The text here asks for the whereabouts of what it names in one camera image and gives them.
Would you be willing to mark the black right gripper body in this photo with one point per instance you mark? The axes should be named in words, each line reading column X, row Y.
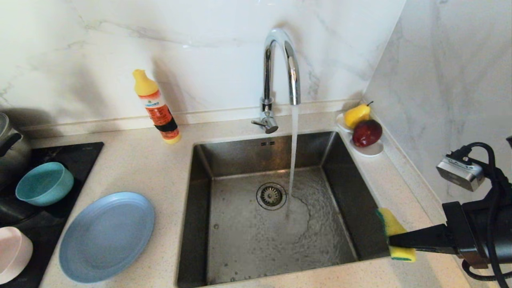
column 476, row 232

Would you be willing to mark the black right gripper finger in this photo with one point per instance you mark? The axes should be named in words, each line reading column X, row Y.
column 424, row 240

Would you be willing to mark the yellow green sponge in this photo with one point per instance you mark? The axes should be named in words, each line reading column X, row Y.
column 390, row 224

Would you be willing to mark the orange dish soap bottle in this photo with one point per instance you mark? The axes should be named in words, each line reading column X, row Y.
column 156, row 104

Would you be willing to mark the blue round plate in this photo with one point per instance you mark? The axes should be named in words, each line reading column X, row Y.
column 106, row 238

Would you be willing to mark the teal plastic bowl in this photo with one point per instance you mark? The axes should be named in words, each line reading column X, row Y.
column 44, row 184

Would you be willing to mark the pink plastic bowl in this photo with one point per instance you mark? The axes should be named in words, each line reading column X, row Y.
column 14, row 252

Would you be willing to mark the metal sink drain strainer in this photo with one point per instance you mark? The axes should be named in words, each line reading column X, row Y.
column 271, row 196

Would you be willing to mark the stainless steel sink basin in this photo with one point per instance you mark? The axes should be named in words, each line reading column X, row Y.
column 240, row 248

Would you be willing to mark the small white fruit dish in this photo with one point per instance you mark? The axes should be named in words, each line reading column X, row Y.
column 372, row 151

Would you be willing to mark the dark red apple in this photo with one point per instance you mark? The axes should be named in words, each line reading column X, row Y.
column 366, row 132

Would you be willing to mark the yellow pear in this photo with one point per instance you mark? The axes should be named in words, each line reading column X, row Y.
column 356, row 115

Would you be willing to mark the chrome gooseneck faucet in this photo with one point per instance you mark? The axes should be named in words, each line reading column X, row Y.
column 294, row 68

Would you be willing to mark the black induction cooktop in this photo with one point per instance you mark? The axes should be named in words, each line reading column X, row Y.
column 88, row 154

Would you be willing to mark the steel cooking pot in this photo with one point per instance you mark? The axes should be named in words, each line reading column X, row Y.
column 12, row 152

